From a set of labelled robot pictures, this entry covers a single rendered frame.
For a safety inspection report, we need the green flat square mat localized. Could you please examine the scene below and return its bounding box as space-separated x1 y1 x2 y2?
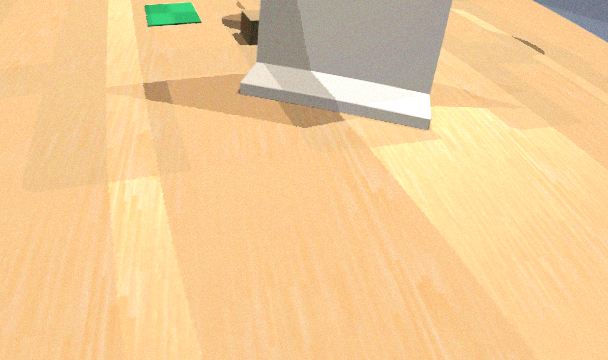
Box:
144 2 202 27

